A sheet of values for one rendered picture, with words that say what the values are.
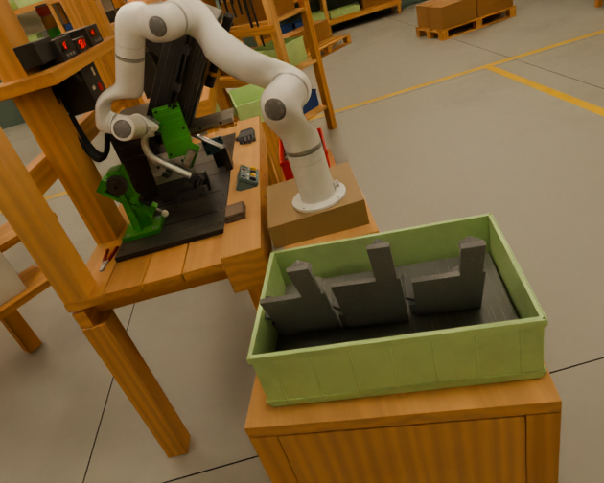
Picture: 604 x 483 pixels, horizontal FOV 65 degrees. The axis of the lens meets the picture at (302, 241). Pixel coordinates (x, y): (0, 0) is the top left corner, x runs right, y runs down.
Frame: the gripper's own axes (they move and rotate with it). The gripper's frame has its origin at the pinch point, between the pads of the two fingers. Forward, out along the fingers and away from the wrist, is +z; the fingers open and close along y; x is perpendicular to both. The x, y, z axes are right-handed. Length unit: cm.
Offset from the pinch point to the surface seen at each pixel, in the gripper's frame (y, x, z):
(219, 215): -41.9, 13.2, -19.8
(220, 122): -21.9, -13.7, 15.7
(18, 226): 7, 36, -58
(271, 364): -70, 13, -105
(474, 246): -88, -32, -114
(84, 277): -14, 47, -47
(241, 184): -43.2, 1.6, -4.5
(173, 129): -8.1, -2.4, 3.8
